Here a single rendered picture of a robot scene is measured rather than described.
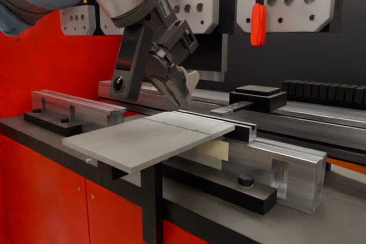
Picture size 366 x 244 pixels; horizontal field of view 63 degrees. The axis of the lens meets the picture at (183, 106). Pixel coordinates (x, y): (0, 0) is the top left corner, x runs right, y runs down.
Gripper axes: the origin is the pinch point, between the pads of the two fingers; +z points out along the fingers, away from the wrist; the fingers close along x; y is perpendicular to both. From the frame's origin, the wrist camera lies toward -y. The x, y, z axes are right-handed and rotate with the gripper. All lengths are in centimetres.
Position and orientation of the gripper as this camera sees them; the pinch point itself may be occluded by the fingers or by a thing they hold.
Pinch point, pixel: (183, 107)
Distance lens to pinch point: 55.0
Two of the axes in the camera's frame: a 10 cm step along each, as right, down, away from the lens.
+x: -7.1, -1.6, 6.9
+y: 5.5, -7.3, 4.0
